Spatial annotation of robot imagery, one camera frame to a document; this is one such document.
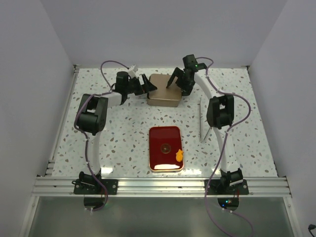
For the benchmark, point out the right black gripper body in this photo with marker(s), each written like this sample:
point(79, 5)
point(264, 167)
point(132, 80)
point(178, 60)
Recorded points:
point(185, 84)

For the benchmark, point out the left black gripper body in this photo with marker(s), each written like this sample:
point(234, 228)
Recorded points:
point(134, 87)

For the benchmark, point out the gold tin lid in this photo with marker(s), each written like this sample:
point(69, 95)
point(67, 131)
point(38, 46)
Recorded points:
point(160, 81)

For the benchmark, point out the metal tongs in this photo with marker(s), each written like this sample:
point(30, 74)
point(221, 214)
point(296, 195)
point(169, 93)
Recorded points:
point(204, 128)

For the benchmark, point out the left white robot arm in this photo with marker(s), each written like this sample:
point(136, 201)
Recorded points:
point(91, 119)

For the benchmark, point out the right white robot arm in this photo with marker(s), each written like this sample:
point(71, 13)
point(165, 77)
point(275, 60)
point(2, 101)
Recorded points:
point(220, 116)

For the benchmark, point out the gold cookie tin box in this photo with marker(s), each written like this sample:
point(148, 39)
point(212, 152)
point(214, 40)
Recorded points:
point(165, 100)

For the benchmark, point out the red rectangular tray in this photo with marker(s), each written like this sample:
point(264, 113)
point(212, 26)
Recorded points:
point(164, 143)

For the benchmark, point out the orange fish shaped cookie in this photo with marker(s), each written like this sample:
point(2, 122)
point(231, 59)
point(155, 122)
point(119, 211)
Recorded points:
point(179, 156)

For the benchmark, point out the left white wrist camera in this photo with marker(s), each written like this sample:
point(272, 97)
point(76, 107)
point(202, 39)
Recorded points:
point(133, 71)

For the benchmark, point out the right black base bracket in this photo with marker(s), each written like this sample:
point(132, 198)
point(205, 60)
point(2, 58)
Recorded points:
point(216, 188)

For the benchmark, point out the black base bracket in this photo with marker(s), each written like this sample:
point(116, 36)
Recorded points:
point(82, 188)
point(216, 188)

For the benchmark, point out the left black base bracket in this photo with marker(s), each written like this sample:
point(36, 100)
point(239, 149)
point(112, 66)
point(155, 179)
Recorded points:
point(82, 188)

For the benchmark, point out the aluminium frame rail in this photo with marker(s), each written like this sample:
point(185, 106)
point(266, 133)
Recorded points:
point(163, 187)

